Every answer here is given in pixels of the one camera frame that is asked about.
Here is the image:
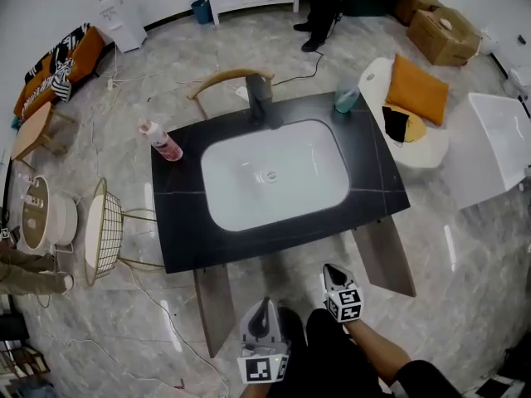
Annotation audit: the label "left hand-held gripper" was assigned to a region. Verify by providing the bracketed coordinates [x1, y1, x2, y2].
[236, 297, 290, 385]

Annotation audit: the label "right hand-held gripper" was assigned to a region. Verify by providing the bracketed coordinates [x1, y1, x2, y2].
[323, 263, 365, 324]

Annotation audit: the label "glass cup with toothbrush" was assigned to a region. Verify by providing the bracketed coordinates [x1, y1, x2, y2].
[334, 79, 361, 114]

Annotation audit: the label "pink lotion bottle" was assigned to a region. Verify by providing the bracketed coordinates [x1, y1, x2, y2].
[138, 119, 184, 162]

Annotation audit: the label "person's right forearm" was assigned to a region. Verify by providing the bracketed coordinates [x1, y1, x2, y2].
[346, 319, 412, 385]

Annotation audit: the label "white sink basin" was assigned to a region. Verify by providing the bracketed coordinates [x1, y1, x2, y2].
[201, 118, 349, 232]

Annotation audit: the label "black faucet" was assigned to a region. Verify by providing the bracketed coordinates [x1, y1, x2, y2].
[245, 75, 284, 130]

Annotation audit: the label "grey cabinet door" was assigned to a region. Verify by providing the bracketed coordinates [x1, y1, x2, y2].
[352, 216, 417, 299]
[193, 263, 237, 359]

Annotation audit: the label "person's black trousers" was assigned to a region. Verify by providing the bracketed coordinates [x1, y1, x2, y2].
[265, 304, 395, 398]

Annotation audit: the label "person's black sleeve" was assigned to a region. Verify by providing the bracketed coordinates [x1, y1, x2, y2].
[392, 358, 464, 398]

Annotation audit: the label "black stone vanity top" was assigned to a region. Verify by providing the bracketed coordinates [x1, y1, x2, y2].
[150, 91, 411, 274]

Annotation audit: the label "white round floor seat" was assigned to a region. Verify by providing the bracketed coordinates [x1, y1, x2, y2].
[357, 56, 451, 169]

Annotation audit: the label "black cloth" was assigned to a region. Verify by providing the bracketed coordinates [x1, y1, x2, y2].
[381, 104, 412, 143]

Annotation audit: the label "yellow round cushion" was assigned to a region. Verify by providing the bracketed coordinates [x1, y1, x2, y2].
[382, 104, 428, 143]

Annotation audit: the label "white square bathtub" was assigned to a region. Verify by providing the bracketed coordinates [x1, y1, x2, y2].
[446, 92, 531, 211]

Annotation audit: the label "orange cushion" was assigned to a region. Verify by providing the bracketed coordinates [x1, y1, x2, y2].
[385, 53, 451, 127]

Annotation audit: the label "round white side table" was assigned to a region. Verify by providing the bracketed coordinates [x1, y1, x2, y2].
[19, 175, 80, 256]

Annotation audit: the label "wooden curved-back chair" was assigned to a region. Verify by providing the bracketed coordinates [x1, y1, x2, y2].
[186, 68, 275, 119]

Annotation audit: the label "large cardboard box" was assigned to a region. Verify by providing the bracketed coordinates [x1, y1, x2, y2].
[406, 7, 482, 66]

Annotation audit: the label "white toilet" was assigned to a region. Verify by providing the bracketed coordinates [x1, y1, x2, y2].
[479, 27, 499, 56]
[508, 66, 531, 95]

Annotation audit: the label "small cardboard box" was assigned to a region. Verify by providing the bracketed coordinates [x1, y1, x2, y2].
[392, 0, 445, 27]

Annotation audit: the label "blue waste bin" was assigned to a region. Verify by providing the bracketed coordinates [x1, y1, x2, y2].
[190, 0, 213, 25]

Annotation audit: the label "wooden coffee table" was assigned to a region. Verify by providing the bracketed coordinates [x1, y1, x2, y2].
[10, 100, 80, 169]

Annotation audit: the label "black and white striped cushion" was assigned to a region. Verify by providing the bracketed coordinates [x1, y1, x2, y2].
[49, 58, 76, 103]

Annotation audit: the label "orange sofa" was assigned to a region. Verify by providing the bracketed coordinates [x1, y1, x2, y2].
[12, 23, 107, 119]

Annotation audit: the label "white water dispenser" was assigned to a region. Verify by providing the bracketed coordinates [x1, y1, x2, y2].
[91, 0, 149, 53]

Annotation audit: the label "black and white striped throw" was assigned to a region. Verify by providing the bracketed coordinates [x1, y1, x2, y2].
[24, 22, 90, 85]

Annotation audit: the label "gold wire chair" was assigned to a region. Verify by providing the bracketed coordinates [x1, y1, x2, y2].
[84, 177, 167, 289]

